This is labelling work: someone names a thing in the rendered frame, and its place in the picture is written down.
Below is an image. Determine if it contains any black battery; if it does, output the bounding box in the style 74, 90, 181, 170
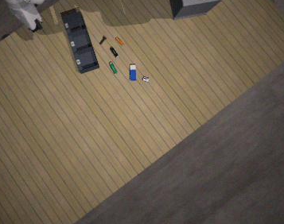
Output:
111, 48, 119, 58

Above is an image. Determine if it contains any black bin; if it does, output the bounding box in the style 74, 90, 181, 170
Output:
62, 12, 99, 74

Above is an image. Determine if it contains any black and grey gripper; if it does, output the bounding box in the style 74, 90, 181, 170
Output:
8, 4, 43, 33

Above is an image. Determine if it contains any blue and white eraser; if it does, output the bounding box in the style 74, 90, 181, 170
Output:
130, 65, 136, 81

